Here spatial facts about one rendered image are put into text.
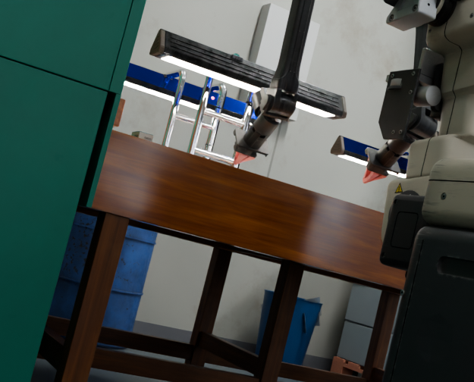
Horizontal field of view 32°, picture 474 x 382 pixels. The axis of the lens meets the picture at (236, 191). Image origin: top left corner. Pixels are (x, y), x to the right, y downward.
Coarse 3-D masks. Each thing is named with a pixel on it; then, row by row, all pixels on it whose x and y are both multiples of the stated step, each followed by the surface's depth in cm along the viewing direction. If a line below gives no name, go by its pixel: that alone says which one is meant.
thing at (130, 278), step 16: (80, 224) 391; (80, 240) 391; (128, 240) 396; (144, 240) 402; (64, 256) 392; (80, 256) 390; (128, 256) 397; (144, 256) 406; (64, 272) 390; (80, 272) 389; (128, 272) 398; (144, 272) 410; (64, 288) 389; (112, 288) 393; (128, 288) 399; (64, 304) 388; (112, 304) 394; (128, 304) 401; (112, 320) 394; (128, 320) 404
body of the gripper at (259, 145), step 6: (252, 126) 226; (234, 132) 230; (240, 132) 230; (246, 132) 228; (252, 132) 226; (258, 132) 225; (240, 138) 229; (246, 138) 228; (252, 138) 226; (258, 138) 226; (264, 138) 226; (240, 144) 227; (246, 144) 228; (252, 144) 228; (258, 144) 228; (264, 144) 232; (252, 150) 229; (258, 150) 229; (264, 150) 231
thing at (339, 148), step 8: (336, 144) 320; (344, 144) 318; (352, 144) 320; (360, 144) 323; (336, 152) 318; (344, 152) 316; (352, 152) 318; (360, 152) 320; (360, 160) 320; (400, 160) 330; (400, 168) 328
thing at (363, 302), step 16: (352, 288) 522; (368, 288) 509; (352, 304) 518; (368, 304) 505; (352, 320) 514; (368, 320) 501; (352, 336) 511; (368, 336) 498; (352, 352) 507; (336, 368) 514; (352, 368) 501; (384, 368) 478
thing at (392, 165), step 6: (366, 150) 232; (372, 150) 232; (378, 150) 231; (384, 150) 228; (390, 150) 227; (372, 156) 230; (378, 156) 230; (384, 156) 228; (390, 156) 228; (396, 156) 228; (372, 162) 229; (378, 162) 230; (384, 162) 229; (390, 162) 229; (396, 162) 234; (384, 168) 230; (390, 168) 231; (396, 168) 232
